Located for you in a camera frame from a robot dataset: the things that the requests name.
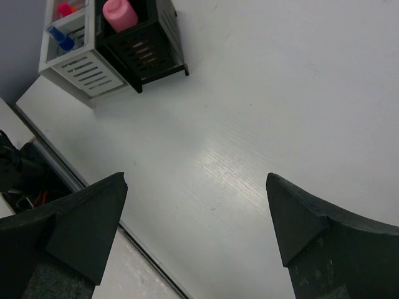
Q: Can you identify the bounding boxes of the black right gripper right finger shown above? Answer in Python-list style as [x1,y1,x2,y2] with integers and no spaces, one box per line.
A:
[266,173,398,298]

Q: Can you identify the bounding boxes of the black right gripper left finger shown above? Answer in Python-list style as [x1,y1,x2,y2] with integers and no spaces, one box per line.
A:
[1,172,128,298]

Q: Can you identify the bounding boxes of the clear glue bottle blue cap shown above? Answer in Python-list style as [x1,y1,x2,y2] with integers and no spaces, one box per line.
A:
[46,25,75,52]

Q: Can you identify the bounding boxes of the pink highlighter marker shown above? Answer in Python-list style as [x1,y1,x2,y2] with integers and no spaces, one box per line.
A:
[57,2,74,17]

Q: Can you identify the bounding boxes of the orange highlighter marker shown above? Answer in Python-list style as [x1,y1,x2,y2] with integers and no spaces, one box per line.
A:
[68,0,86,12]

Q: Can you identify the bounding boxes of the pink capped crayon tube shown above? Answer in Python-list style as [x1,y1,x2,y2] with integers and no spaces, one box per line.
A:
[102,0,139,32]

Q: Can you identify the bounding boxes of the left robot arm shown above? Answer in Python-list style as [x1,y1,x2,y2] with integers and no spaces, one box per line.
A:
[1,131,72,214]

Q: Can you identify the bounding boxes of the silver taped front panel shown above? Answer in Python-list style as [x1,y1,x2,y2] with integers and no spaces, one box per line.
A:
[92,232,179,299]

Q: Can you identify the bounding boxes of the white slotted organizer box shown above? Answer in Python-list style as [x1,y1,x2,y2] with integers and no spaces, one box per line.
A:
[39,1,128,108]

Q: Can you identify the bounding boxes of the black slotted organizer box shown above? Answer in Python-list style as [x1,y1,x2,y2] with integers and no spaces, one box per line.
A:
[95,0,189,93]

